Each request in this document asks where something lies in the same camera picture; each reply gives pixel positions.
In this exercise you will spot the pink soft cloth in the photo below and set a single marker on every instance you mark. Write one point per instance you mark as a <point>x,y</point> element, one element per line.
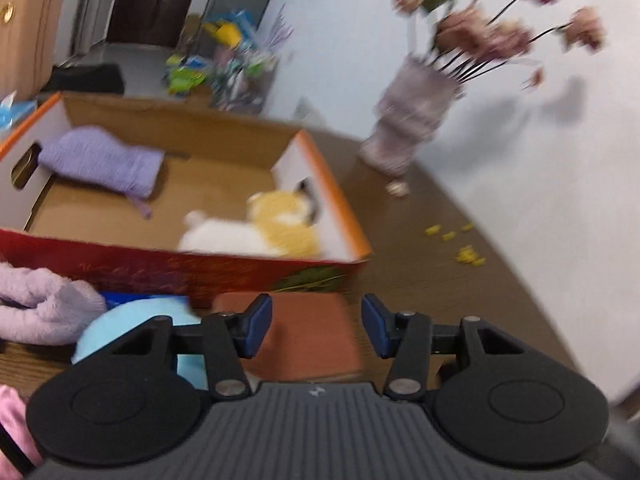
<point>12,420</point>

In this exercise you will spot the black floor bag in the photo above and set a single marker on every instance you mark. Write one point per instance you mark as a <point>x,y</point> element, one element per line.
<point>85,77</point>

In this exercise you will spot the peach suitcase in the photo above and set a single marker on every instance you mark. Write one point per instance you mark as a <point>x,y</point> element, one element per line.
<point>25,25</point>

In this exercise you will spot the blue patterned tissue pack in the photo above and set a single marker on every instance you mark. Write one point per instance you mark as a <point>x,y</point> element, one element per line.
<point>12,110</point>

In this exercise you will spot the purple knit hat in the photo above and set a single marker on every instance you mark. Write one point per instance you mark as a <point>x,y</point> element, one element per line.
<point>100,160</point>

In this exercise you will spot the light blue soft pad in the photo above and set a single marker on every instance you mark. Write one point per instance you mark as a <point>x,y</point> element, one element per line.
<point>125,320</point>

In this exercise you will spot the red cardboard box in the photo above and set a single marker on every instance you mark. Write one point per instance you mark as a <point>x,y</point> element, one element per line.
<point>125,265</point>

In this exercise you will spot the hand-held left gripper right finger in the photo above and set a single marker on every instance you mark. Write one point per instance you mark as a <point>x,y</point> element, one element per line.
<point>375,327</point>

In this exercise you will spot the yellow white plush toy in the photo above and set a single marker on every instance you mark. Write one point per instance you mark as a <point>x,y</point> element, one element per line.
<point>240,237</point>

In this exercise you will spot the pink artificial flowers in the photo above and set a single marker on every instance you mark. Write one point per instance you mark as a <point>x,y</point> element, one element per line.
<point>480,30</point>

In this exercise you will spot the lavender fluffy cloth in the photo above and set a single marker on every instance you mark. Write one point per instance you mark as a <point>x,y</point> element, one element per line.
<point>40,305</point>

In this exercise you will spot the dark entrance door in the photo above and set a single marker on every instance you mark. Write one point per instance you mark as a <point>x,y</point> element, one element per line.
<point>150,0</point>

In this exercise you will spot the blue tissue packet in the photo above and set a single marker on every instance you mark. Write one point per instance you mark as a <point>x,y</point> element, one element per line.
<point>111,299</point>

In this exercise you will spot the scattered yellow petals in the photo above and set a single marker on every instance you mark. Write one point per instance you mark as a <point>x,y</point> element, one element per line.
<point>467,255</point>

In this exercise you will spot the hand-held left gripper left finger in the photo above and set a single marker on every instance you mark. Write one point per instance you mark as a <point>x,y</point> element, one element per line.
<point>257,327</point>

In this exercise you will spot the small white fallen blossom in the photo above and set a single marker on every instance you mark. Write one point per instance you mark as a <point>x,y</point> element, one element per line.
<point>398,189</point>

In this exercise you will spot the brown soft cushion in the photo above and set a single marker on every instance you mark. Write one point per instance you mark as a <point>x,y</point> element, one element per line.
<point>310,330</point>

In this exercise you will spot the pale ribbed vase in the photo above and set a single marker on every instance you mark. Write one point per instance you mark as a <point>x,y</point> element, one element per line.
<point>405,115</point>

